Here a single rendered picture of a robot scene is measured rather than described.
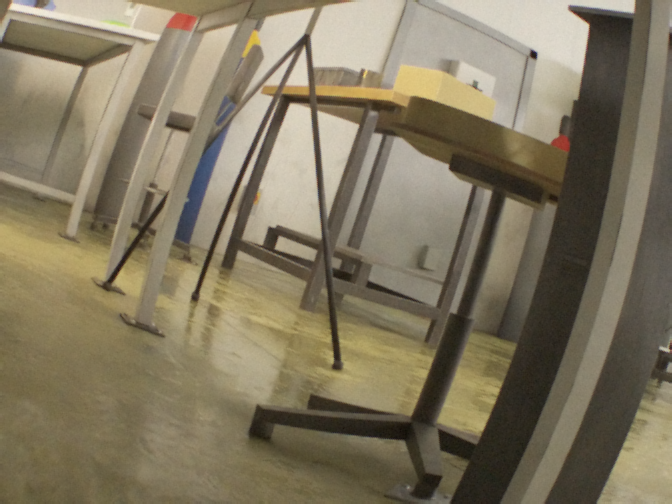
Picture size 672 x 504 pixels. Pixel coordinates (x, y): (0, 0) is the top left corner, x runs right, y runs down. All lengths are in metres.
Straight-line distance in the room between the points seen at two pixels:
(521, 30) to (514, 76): 0.43
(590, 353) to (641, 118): 0.27
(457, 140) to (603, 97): 0.40
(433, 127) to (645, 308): 0.56
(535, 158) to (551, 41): 6.02
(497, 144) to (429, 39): 5.39
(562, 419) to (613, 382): 0.36
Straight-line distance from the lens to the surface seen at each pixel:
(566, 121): 7.46
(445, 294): 4.99
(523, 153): 1.75
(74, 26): 4.11
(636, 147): 1.09
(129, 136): 6.17
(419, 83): 4.95
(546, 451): 1.08
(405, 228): 7.08
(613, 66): 1.48
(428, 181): 7.12
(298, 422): 1.83
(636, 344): 1.44
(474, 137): 1.76
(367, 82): 4.87
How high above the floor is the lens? 0.38
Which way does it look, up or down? 2 degrees down
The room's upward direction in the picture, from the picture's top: 18 degrees clockwise
